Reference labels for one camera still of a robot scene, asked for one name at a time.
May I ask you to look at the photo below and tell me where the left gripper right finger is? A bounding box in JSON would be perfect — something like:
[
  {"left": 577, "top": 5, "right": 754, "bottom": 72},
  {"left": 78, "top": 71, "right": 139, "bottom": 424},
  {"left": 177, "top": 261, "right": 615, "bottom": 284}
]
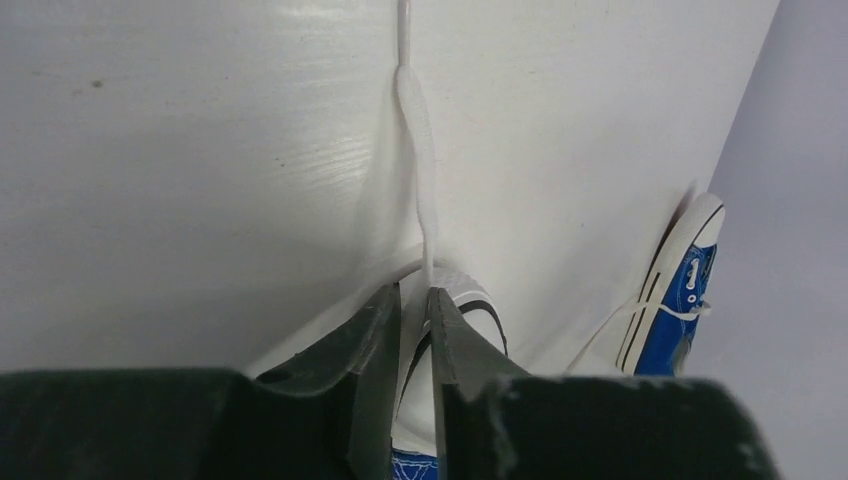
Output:
[{"left": 427, "top": 286, "right": 780, "bottom": 480}]

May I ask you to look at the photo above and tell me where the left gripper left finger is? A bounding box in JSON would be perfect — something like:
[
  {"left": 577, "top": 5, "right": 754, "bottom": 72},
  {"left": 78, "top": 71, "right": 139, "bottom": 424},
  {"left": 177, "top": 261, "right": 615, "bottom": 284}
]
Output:
[{"left": 1, "top": 285, "right": 401, "bottom": 479}]

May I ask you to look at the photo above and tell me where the blue sneaker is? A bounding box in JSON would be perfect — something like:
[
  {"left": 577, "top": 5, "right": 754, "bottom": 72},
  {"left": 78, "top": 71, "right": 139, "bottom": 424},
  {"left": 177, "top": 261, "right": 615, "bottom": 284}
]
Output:
[
  {"left": 389, "top": 267, "right": 518, "bottom": 479},
  {"left": 615, "top": 192, "right": 726, "bottom": 376}
]

